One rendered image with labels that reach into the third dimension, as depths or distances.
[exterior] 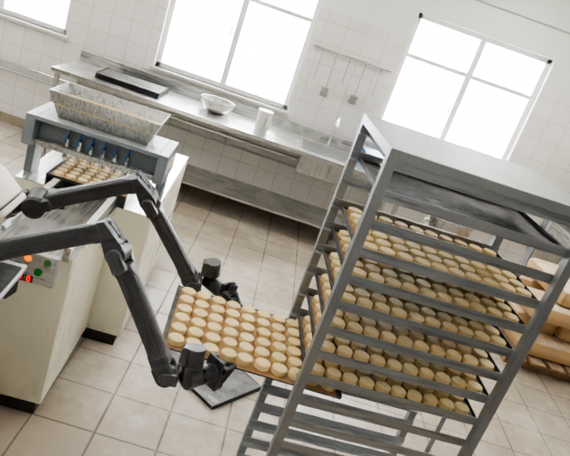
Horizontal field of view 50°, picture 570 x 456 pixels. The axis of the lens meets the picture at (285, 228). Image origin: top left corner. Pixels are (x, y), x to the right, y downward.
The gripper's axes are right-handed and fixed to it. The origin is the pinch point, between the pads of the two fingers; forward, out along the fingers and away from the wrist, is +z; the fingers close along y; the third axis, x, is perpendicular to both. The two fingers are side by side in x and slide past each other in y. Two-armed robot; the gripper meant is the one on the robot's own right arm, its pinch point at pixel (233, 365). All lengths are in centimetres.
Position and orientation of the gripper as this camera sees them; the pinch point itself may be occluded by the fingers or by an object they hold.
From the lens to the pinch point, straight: 196.9
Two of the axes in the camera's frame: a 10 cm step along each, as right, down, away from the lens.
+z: 6.5, -0.4, 7.6
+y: 3.2, -8.9, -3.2
